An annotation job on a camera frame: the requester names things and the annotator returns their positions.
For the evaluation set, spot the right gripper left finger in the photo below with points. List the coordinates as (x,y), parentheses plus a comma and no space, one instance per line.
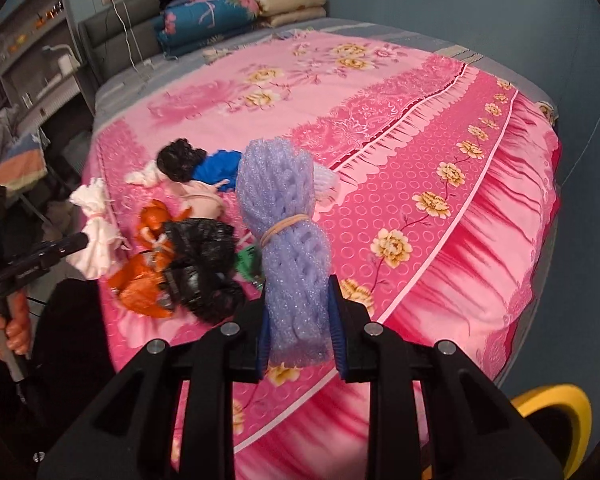
(264,343)

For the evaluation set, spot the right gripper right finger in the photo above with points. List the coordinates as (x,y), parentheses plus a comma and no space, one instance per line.
(338,333)

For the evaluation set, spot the orange snack wrapper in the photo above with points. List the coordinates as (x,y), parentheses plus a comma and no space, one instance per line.
(138,283)

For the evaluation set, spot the purple foam net bundle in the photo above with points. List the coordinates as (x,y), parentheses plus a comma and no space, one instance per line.
(276,198)

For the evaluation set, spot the yellow trash bin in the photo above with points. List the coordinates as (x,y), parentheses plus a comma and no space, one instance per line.
(480,434)

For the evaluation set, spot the left hand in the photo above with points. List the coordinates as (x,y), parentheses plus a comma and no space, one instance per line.
(18,329)

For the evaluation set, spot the green wrapper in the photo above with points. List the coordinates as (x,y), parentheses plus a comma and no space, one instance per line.
(248,264)

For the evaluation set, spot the black crumpled plastic bag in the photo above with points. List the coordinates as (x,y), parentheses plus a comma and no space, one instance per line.
(200,278)

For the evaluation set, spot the pink floral bedspread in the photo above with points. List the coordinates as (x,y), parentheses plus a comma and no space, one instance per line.
(446,172)

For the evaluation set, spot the white crumpled plastic bag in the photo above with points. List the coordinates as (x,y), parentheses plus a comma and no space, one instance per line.
(104,237)

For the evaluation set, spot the white foam fruit net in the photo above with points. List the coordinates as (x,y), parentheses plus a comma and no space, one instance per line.
(326,185)

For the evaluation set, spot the clothes on chair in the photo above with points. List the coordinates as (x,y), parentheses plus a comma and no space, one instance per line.
(22,161)

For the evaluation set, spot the blue crumpled cloth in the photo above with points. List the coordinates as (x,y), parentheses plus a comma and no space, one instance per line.
(219,168)

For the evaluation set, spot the black round plastic bag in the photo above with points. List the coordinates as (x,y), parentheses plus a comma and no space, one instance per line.
(179,160)

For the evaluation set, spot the grey shelf unit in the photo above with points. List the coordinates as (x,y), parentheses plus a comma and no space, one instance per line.
(31,78)

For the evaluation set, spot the white desk lamp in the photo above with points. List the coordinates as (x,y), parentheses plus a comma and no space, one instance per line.
(67,61)

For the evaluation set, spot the grey upholstered headboard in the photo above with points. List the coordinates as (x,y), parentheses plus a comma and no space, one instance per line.
(121,51)

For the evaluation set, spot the beige folded quilt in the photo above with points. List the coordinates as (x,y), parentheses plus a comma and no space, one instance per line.
(278,13)

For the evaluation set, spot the blue floral folded quilt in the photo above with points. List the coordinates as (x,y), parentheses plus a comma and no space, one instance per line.
(187,25)

